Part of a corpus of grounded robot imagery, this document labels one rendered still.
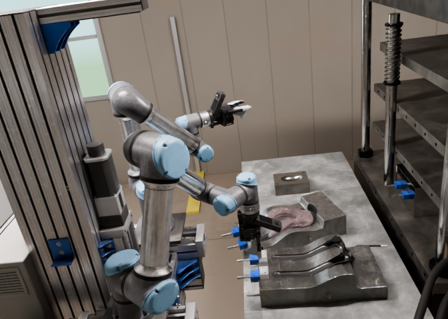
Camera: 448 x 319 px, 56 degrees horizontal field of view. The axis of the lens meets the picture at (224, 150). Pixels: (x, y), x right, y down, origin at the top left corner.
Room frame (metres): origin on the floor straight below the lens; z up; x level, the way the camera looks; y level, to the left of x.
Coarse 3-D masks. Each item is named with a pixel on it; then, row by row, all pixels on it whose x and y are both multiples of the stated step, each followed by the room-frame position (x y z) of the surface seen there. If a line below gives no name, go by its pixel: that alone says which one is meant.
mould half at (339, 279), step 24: (264, 264) 1.43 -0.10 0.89; (288, 264) 1.42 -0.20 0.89; (312, 264) 1.39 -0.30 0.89; (360, 264) 1.38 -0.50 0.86; (264, 288) 1.29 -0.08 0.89; (288, 288) 1.28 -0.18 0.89; (312, 288) 1.27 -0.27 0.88; (336, 288) 1.26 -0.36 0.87; (360, 288) 1.25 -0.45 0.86; (384, 288) 1.24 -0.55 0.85
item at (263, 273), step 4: (260, 268) 1.38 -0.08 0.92; (264, 268) 1.38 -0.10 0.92; (252, 272) 1.38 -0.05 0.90; (256, 272) 1.37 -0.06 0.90; (260, 272) 1.36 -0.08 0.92; (264, 272) 1.35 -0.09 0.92; (268, 272) 1.35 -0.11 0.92; (240, 276) 1.37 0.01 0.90; (244, 276) 1.37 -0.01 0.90; (248, 276) 1.37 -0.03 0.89; (252, 276) 1.35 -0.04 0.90; (256, 276) 1.35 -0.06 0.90; (260, 276) 1.34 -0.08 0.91; (264, 276) 1.34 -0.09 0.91; (268, 276) 1.34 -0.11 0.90; (252, 280) 1.35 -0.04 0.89; (256, 280) 1.35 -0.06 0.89
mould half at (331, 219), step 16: (320, 192) 1.92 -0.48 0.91; (272, 208) 1.85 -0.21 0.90; (304, 208) 1.85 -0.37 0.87; (320, 208) 1.77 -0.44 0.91; (336, 208) 1.75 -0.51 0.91; (320, 224) 1.68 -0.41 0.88; (336, 224) 1.67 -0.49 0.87; (272, 240) 1.63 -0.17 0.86; (288, 240) 1.62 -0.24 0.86; (304, 240) 1.64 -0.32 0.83
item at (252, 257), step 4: (264, 252) 1.48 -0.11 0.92; (252, 256) 1.48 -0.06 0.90; (256, 256) 1.48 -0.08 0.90; (264, 256) 1.45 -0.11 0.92; (240, 260) 1.48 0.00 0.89; (244, 260) 1.48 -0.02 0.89; (248, 260) 1.47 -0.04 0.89; (252, 260) 1.46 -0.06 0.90; (256, 260) 1.45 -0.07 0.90; (260, 260) 1.45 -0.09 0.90; (264, 260) 1.45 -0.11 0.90; (252, 264) 1.46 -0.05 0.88; (256, 264) 1.45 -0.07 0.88
